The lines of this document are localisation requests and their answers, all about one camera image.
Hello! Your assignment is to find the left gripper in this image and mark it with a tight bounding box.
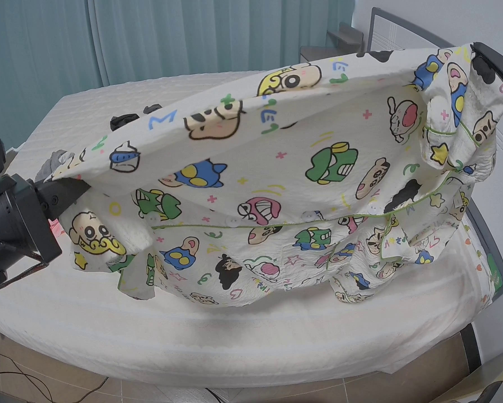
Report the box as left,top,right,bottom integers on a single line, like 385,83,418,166
0,174,92,264

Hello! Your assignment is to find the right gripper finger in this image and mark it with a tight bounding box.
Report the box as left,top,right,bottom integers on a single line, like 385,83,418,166
471,41,503,112

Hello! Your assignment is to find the white printed pyjama top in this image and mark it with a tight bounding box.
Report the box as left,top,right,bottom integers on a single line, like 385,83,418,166
50,45,503,307

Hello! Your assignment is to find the grey and white garment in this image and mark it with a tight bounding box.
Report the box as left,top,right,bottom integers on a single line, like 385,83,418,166
34,149,77,184

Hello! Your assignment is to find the black garment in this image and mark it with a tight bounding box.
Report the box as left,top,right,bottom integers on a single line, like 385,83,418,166
110,103,165,132

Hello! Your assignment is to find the blue-green curtain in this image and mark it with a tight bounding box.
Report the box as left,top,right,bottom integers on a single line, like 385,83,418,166
0,0,109,152
86,0,357,89

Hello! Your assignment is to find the grey bedside table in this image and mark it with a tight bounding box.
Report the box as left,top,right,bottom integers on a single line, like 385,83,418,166
300,21,365,64

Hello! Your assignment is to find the bed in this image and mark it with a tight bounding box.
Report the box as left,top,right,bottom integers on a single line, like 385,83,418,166
0,7,503,387

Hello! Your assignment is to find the thin black cable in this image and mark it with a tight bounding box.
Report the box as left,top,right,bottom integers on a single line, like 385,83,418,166
205,386,235,403
0,351,109,403

